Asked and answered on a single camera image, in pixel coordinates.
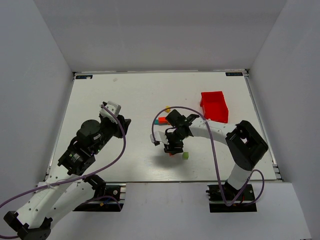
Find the red rectangular wood block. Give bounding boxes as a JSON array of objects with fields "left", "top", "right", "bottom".
[{"left": 158, "top": 117, "right": 168, "bottom": 124}]

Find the green cube wood block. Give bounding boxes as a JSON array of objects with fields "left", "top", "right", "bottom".
[{"left": 182, "top": 152, "right": 189, "bottom": 160}]

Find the red plastic bin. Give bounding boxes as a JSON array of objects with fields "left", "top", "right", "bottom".
[{"left": 200, "top": 91, "right": 229, "bottom": 123}]

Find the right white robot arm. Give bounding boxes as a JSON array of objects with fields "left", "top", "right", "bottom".
[{"left": 154, "top": 110, "right": 269, "bottom": 201}]

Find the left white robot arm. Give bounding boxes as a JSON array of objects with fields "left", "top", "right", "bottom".
[{"left": 3, "top": 114, "right": 131, "bottom": 240}]

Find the left table corner label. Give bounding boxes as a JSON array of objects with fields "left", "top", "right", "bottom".
[{"left": 75, "top": 75, "right": 93, "bottom": 80}]

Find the dark table corner label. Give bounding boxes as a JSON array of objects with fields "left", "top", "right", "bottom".
[{"left": 225, "top": 72, "right": 243, "bottom": 77}]

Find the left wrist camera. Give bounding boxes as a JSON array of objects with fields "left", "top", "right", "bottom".
[{"left": 99, "top": 101, "right": 121, "bottom": 123}]

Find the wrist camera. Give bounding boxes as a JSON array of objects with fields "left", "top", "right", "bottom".
[
  {"left": 99, "top": 101, "right": 121, "bottom": 123},
  {"left": 150, "top": 131, "right": 169, "bottom": 146}
]

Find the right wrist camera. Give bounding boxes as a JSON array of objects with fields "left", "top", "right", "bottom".
[{"left": 150, "top": 131, "right": 169, "bottom": 146}]

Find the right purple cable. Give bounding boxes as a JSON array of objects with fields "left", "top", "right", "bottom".
[{"left": 151, "top": 106, "right": 265, "bottom": 207}]

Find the purple cable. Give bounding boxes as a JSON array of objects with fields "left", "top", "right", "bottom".
[
  {"left": 151, "top": 106, "right": 265, "bottom": 207},
  {"left": 0, "top": 104, "right": 127, "bottom": 237}
]

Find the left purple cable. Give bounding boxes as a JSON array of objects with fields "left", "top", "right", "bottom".
[{"left": 0, "top": 104, "right": 127, "bottom": 237}]

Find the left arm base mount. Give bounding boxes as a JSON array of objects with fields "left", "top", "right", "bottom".
[{"left": 73, "top": 174, "right": 126, "bottom": 213}]

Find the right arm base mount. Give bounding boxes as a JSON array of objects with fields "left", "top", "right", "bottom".
[{"left": 204, "top": 183, "right": 258, "bottom": 214}]

